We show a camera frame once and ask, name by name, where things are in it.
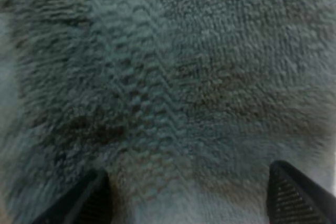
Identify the grey-green towel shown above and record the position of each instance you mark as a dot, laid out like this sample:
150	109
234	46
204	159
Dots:
183	77

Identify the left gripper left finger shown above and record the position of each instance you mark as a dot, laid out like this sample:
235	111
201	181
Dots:
86	203

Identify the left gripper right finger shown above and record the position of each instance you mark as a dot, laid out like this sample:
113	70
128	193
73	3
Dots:
294	197

